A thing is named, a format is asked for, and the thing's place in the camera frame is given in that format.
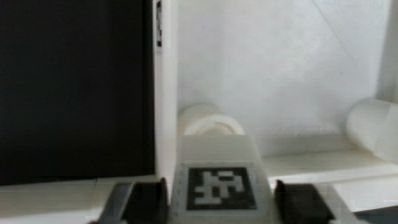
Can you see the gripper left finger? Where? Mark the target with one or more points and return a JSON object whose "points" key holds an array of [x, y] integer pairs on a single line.
{"points": [[137, 204]]}

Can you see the white square tabletop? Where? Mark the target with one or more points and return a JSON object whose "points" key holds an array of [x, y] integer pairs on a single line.
{"points": [[283, 59]]}

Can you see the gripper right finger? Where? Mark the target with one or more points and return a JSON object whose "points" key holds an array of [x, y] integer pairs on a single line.
{"points": [[301, 205]]}

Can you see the white table leg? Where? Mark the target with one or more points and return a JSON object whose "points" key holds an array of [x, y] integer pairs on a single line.
{"points": [[221, 190]]}

